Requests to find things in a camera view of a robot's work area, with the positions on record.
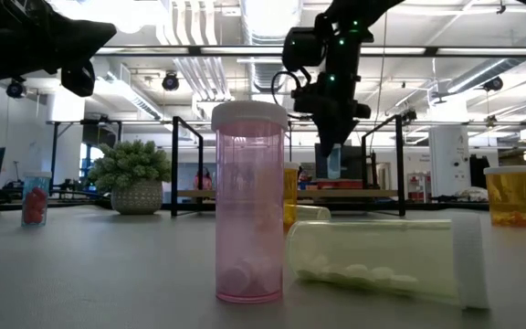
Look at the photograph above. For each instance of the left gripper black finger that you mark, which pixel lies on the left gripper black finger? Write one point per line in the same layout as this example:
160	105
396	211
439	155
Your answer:
80	28
78	48

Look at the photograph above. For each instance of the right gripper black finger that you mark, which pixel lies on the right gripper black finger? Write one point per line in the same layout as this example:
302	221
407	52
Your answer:
333	130

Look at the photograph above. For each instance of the small blue pill bottle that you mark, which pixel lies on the small blue pill bottle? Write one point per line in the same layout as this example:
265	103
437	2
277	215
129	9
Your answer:
334	164

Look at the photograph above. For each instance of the orange bottle with mixed pills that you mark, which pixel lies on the orange bottle with mixed pills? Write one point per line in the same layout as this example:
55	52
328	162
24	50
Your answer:
291	187

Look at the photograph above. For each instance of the pale yellow pill bottle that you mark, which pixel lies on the pale yellow pill bottle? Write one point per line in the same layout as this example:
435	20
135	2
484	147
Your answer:
313	213

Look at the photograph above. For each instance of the tall pink pill bottle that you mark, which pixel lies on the tall pink pill bottle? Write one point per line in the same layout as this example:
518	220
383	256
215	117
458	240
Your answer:
249	205

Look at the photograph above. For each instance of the pale green pill bottle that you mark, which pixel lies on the pale green pill bottle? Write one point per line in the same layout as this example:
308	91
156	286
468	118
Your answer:
372	247

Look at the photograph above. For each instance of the blue bottle with red pills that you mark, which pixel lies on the blue bottle with red pills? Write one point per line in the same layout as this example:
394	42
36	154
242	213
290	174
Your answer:
35	205

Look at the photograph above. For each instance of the orange pill bottle white cap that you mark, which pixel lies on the orange pill bottle white cap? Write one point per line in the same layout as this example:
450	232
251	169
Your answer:
509	196

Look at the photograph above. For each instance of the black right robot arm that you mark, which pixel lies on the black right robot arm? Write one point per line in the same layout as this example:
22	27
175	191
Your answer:
363	11

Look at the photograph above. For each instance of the black monitor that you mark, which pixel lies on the black monitor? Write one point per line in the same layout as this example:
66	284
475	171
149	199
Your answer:
352	162

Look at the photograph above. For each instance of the red storage box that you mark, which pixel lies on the red storage box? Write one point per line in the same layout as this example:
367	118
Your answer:
336	184

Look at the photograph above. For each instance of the black ceiling spotlight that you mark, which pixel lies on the black ceiling spotlight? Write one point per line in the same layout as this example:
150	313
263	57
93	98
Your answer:
407	115
15	90
170	81
492	83

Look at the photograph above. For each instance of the white rack red bins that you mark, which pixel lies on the white rack red bins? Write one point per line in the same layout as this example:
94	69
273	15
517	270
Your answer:
418	187

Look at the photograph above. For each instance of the overhead LED light bar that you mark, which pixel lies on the overhead LED light bar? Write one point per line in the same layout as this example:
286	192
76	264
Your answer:
245	50

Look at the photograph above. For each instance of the black background metal stand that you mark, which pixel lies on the black background metal stand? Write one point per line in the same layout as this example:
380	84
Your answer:
55	151

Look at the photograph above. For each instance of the white square column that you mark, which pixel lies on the white square column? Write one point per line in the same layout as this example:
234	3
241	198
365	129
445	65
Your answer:
448	160

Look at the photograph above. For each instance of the person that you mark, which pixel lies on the person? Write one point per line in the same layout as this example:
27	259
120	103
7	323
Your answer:
203	182

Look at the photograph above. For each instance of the green plant in patterned pot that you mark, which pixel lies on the green plant in patterned pot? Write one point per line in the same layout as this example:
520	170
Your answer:
130	178

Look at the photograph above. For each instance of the white crumpled cloth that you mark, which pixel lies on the white crumpled cloth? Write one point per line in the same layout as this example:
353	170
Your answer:
473	194

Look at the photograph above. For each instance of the gray table mat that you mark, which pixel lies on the gray table mat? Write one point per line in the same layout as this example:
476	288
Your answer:
108	274

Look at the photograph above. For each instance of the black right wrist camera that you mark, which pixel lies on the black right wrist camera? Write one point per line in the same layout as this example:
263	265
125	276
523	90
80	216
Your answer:
305	101

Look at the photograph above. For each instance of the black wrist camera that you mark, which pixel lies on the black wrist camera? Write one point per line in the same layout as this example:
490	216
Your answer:
76	87
305	101

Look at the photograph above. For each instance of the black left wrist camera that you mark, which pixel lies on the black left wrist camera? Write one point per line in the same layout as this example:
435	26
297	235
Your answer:
76	87

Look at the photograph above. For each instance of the wooden shelf black metal frame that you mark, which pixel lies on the wooden shelf black metal frame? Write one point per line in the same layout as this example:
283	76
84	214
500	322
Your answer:
336	194

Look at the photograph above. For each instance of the silver ribbed ventilation duct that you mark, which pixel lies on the silver ribbed ventilation duct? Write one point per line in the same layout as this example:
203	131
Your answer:
263	27

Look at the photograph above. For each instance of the black aluminium rig frame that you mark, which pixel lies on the black aluminium rig frame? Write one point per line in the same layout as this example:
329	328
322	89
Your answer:
445	208

